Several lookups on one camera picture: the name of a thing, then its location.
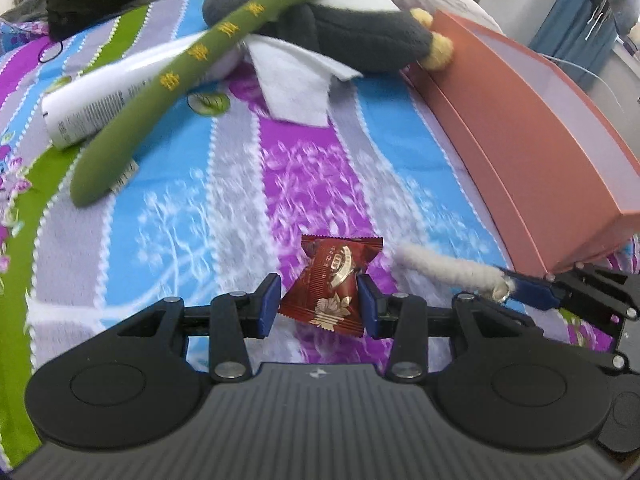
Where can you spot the white fuzzy strip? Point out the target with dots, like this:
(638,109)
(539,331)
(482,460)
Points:
(450,270)

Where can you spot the grey white penguin plush toy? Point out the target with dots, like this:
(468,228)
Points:
(360,30)

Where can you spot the white plastic tube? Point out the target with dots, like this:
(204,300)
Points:
(85,105)

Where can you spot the green plush stick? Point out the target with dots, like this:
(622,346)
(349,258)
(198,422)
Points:
(150,110)

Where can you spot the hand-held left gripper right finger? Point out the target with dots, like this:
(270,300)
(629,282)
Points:
(367,306)

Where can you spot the striped floral bedsheet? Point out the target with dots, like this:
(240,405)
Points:
(200,220)

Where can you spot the orange cardboard box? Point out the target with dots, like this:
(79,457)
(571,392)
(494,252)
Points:
(500,150)

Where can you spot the dark red candy packet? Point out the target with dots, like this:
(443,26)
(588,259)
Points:
(325,280)

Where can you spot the blue curtain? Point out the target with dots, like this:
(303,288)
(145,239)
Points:
(565,25)

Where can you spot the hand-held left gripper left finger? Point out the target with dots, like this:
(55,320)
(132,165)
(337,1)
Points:
(267,306)

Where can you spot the white felt cloth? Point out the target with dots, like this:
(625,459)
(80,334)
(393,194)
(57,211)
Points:
(295,85)

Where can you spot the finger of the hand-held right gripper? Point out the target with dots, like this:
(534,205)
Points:
(600,277)
(530,290)

